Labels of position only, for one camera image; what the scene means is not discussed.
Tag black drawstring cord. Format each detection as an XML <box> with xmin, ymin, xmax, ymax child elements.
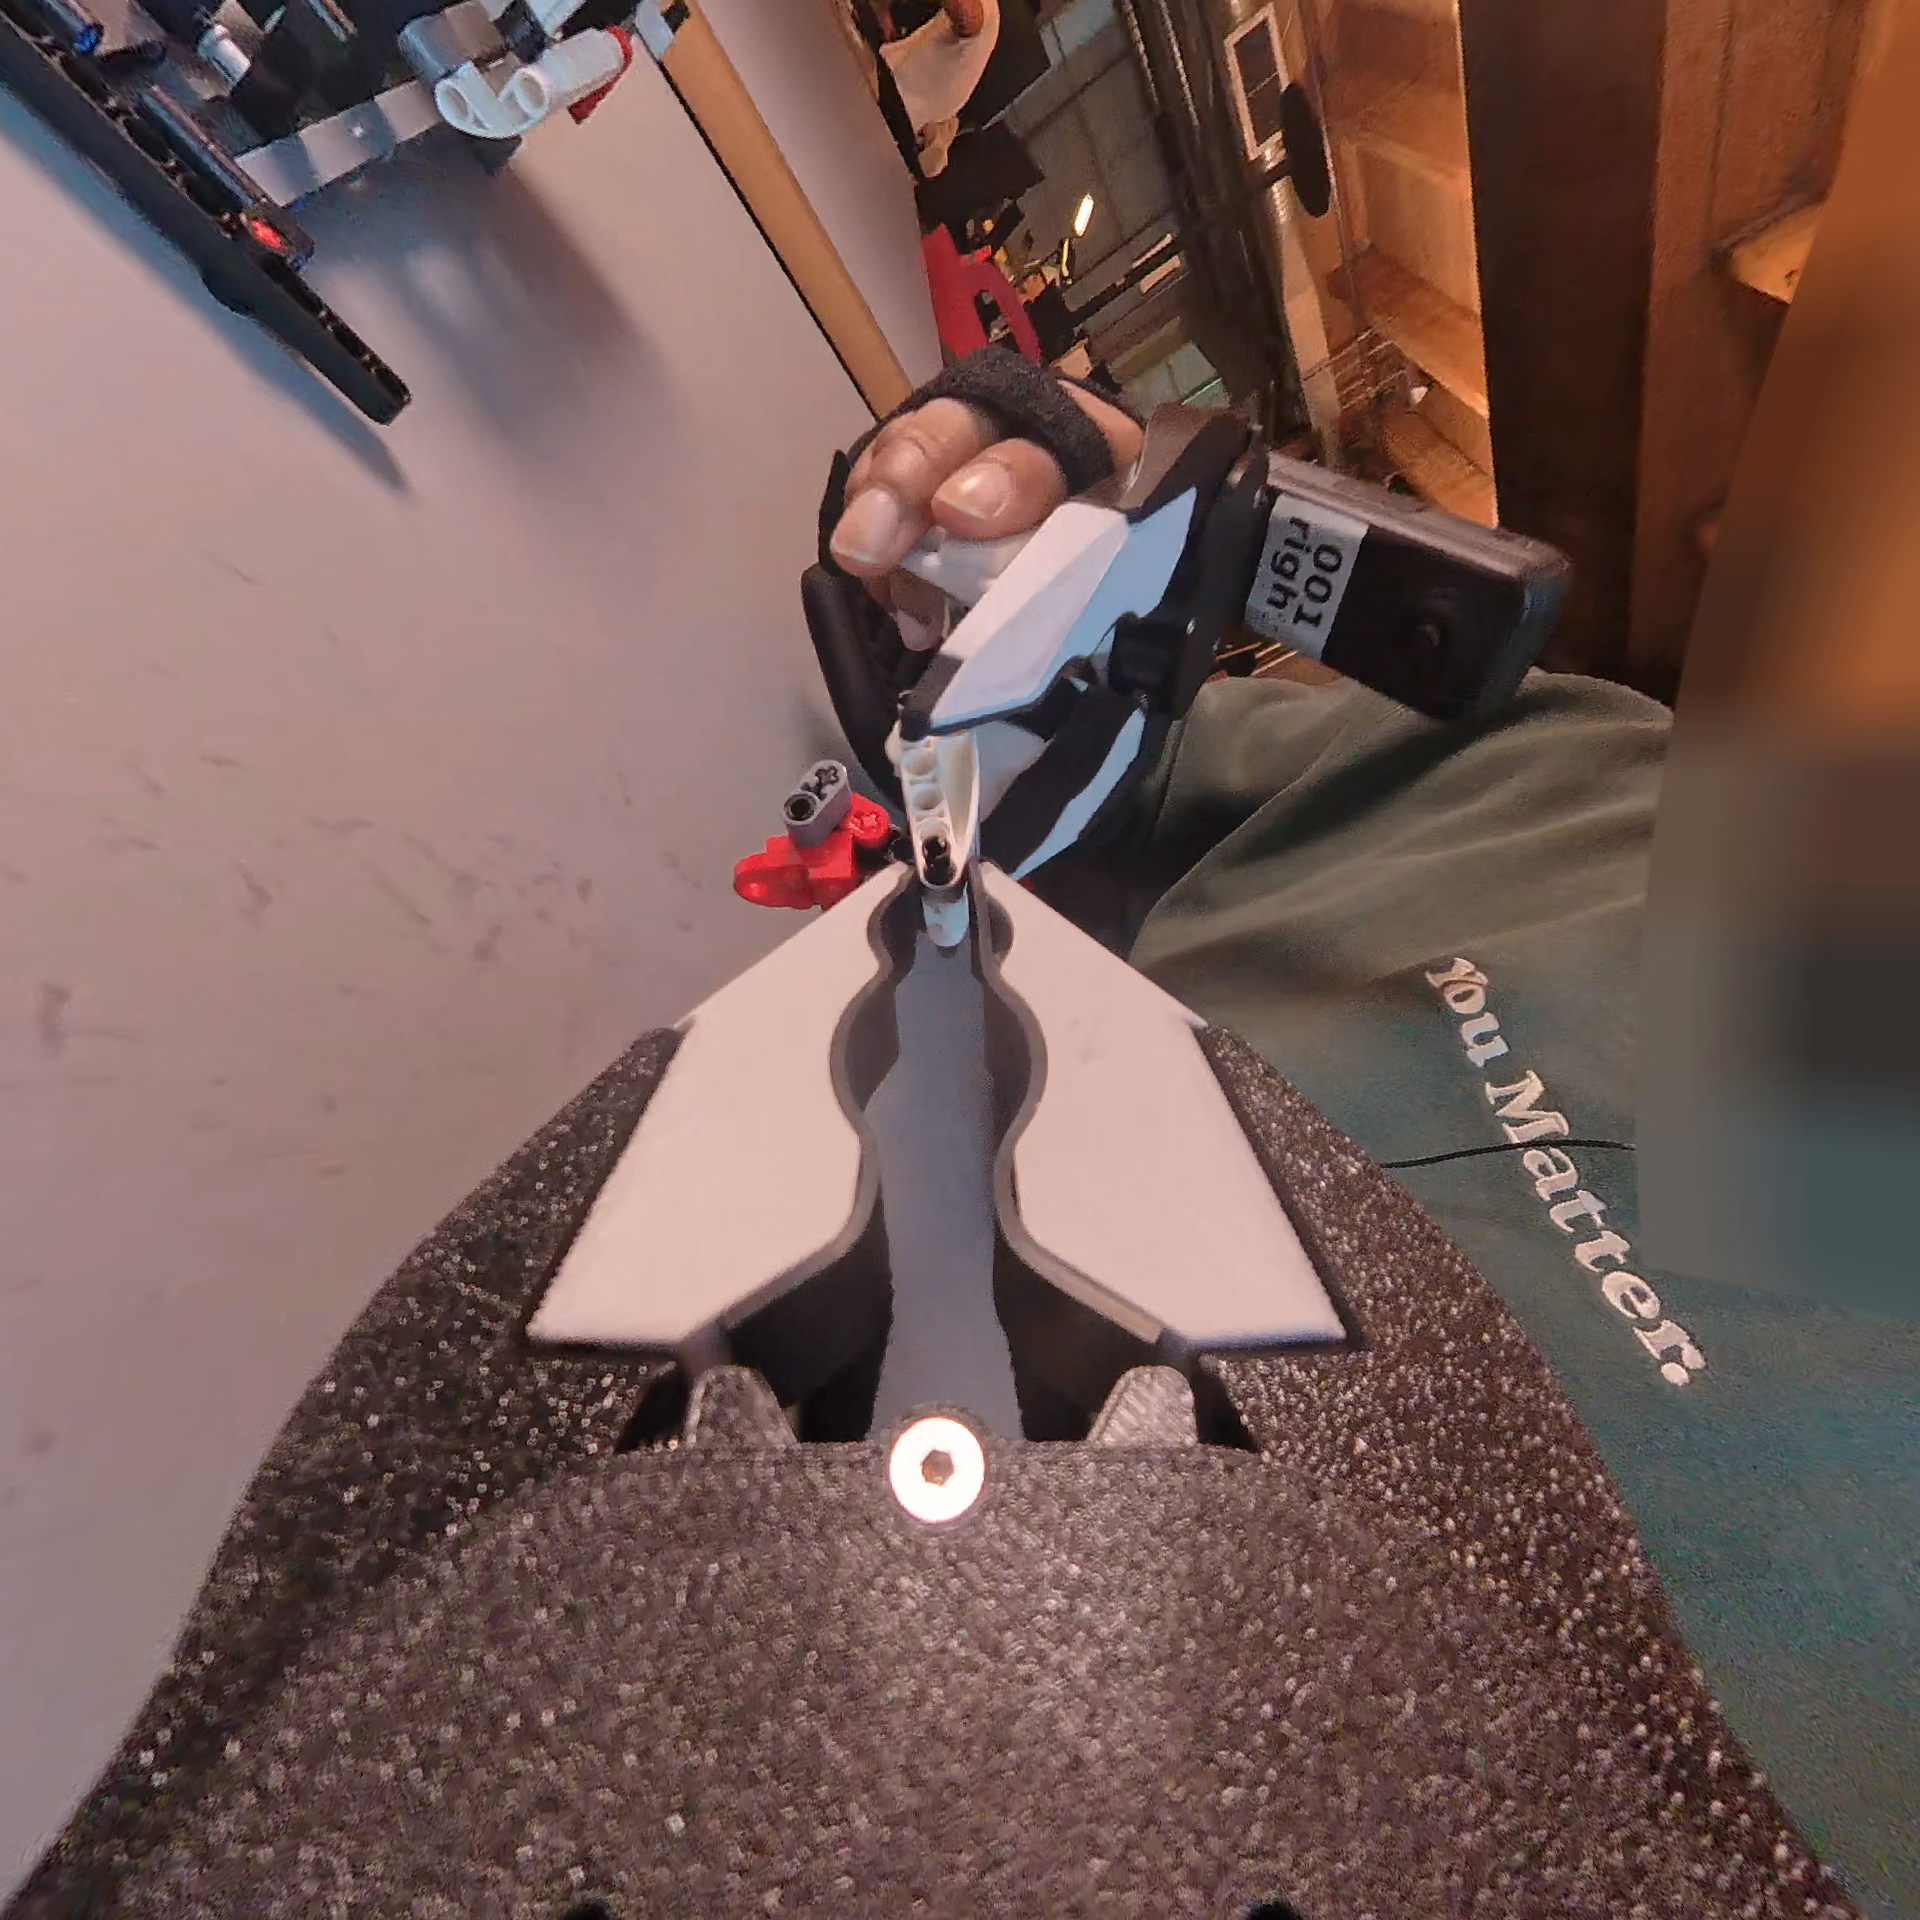
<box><xmin>1410</xmin><ymin>1136</ymin><xmax>1637</xmax><ymax>1176</ymax></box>

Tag wooden-edged table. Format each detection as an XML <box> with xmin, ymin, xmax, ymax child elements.
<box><xmin>646</xmin><ymin>0</ymin><xmax>946</xmax><ymax>393</ymax></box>

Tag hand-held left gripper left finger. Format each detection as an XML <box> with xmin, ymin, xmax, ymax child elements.
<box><xmin>528</xmin><ymin>870</ymin><xmax>917</xmax><ymax>1352</ymax></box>

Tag white toy brick piece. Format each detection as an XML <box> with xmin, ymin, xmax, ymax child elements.
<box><xmin>901</xmin><ymin>735</ymin><xmax>986</xmax><ymax>954</ymax></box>

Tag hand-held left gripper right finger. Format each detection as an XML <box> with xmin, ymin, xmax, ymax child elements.
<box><xmin>979</xmin><ymin>870</ymin><xmax>1349</xmax><ymax>1382</ymax></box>

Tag person's right hand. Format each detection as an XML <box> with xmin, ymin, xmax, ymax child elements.
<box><xmin>821</xmin><ymin>383</ymin><xmax>1147</xmax><ymax>647</ymax></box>

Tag grey desk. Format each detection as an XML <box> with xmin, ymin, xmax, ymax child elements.
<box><xmin>0</xmin><ymin>0</ymin><xmax>993</xmax><ymax>1863</ymax></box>

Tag toy vehicle chassis build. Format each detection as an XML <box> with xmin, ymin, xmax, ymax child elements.
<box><xmin>0</xmin><ymin>0</ymin><xmax>692</xmax><ymax>426</ymax></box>

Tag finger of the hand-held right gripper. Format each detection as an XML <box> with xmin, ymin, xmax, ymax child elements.
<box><xmin>896</xmin><ymin>496</ymin><xmax>1136</xmax><ymax>735</ymax></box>
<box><xmin>968</xmin><ymin>705</ymin><xmax>1156</xmax><ymax>879</ymax></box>

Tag red toy brick piece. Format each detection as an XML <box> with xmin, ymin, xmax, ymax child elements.
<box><xmin>729</xmin><ymin>765</ymin><xmax>907</xmax><ymax>915</ymax></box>

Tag green sweatshirt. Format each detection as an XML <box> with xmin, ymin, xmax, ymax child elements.
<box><xmin>1140</xmin><ymin>675</ymin><xmax>1920</xmax><ymax>1920</ymax></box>

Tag red plastic seat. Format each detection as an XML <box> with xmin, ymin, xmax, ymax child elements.
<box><xmin>922</xmin><ymin>226</ymin><xmax>1048</xmax><ymax>367</ymax></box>

